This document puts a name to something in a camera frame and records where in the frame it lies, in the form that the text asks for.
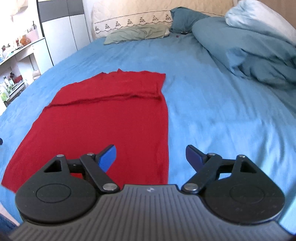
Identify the red long-sleeve sweater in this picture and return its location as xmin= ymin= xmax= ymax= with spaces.
xmin=1 ymin=70 xmax=169 ymax=192

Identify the blue bed sheet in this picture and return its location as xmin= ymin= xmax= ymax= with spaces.
xmin=1 ymin=34 xmax=295 ymax=233

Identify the teal duvet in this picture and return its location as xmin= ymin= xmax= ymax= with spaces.
xmin=192 ymin=17 xmax=295 ymax=90

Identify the blue shaggy rug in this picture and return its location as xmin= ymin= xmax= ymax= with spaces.
xmin=0 ymin=214 xmax=16 ymax=235

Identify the white shelf desk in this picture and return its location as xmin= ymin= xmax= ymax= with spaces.
xmin=1 ymin=38 xmax=53 ymax=113

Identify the green pillow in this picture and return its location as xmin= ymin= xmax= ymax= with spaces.
xmin=104 ymin=24 xmax=170 ymax=45

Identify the dark teal pillow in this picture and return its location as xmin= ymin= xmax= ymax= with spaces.
xmin=170 ymin=6 xmax=209 ymax=34

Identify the white wardrobe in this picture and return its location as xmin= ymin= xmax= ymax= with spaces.
xmin=37 ymin=0 xmax=90 ymax=65

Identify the small brown teddy bear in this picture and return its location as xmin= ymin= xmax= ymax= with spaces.
xmin=20 ymin=35 xmax=31 ymax=46

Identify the cream quilted headboard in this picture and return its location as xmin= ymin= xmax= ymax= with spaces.
xmin=91 ymin=0 xmax=234 ymax=40

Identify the light blue blanket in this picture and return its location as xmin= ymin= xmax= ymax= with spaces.
xmin=225 ymin=1 xmax=295 ymax=46

